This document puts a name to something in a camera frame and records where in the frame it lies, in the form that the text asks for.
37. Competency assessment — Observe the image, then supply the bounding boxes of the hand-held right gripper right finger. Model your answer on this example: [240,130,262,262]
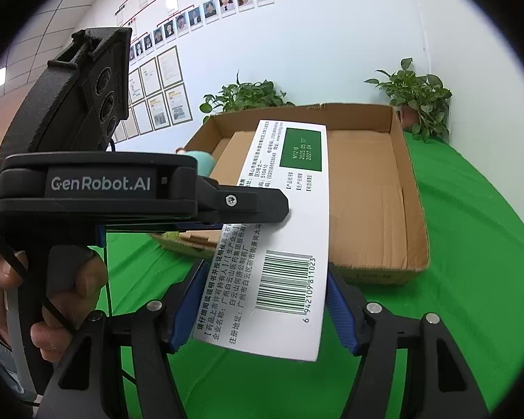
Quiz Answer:
[327,261,492,419]

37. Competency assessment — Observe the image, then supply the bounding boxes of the large cardboard box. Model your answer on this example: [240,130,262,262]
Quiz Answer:
[151,103,431,286]

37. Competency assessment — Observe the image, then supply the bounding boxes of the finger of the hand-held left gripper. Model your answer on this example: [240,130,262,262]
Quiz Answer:
[179,177,290,232]

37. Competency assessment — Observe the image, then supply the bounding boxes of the teal round object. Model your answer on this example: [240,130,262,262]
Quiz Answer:
[188,149,214,177]

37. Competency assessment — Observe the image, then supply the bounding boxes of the person's left hand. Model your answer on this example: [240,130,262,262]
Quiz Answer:
[0,244,108,364]

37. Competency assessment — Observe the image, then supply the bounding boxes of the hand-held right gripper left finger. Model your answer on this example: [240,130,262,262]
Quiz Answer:
[35,259,208,419]

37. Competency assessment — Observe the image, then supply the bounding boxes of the green potted plant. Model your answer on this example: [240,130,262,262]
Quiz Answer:
[199,74,295,125]
[364,58,452,142]

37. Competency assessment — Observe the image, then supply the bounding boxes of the wall photo chart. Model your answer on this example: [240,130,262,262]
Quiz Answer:
[114,0,276,71]

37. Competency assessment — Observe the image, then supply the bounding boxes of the thick black cable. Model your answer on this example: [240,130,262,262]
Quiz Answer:
[0,216,77,335]

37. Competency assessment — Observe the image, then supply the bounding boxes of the white printed medicine box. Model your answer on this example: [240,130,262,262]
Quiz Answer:
[192,119,329,362]

